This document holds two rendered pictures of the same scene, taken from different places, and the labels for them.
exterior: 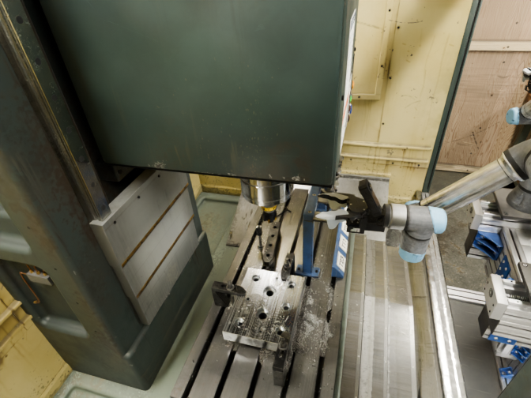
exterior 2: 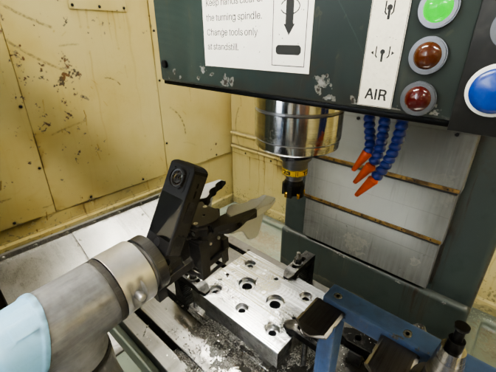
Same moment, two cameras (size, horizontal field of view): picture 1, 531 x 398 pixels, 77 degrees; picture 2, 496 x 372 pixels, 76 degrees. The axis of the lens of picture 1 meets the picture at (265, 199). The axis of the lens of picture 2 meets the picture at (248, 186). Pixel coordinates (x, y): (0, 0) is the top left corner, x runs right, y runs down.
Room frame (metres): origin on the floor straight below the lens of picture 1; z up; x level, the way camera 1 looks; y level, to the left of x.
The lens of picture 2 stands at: (0.98, -0.57, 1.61)
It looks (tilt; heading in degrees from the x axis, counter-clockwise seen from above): 25 degrees down; 114
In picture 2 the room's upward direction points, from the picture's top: straight up
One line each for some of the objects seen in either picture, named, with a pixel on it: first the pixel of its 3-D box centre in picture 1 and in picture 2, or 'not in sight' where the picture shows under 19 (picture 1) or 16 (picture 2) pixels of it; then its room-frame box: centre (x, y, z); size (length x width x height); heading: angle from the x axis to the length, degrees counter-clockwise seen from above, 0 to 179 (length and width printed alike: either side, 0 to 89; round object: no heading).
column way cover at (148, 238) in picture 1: (160, 234); (369, 192); (0.97, 0.41, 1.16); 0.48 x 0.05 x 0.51; 162
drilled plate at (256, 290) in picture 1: (266, 306); (260, 299); (0.75, 0.03, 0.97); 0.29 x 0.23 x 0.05; 162
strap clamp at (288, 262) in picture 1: (288, 270); (308, 344); (0.91, -0.07, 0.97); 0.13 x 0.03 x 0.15; 162
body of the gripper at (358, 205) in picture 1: (366, 215); (181, 246); (0.76, -0.30, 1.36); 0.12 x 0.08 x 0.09; 77
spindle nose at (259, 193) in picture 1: (266, 174); (298, 113); (0.83, -0.01, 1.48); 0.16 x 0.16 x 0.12
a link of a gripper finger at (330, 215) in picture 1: (332, 220); (208, 203); (0.74, -0.19, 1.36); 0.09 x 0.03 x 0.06; 100
